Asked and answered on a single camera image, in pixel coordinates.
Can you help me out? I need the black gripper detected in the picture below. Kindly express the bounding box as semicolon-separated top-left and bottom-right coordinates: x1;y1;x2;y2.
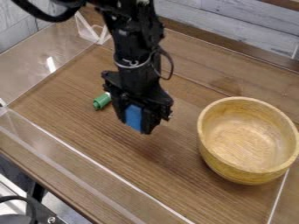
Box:
102;58;174;135

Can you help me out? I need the blue foam block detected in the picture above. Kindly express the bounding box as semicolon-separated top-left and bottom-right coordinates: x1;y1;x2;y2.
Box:
126;104;142;131

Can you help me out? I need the brown wooden bowl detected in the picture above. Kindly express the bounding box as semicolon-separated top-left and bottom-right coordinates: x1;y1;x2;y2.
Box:
197;97;299;186

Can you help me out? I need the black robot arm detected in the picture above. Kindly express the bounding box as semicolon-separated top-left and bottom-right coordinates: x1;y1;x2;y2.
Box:
89;0;174;135

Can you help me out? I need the green dry erase marker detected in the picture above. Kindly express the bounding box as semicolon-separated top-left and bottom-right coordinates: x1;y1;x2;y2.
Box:
93;92;111;110

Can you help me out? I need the black metal table leg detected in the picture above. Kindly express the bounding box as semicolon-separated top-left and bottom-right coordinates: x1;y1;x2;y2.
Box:
31;182;47;202

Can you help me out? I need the black cable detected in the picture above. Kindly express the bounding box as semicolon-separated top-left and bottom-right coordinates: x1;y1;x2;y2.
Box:
11;0;86;24

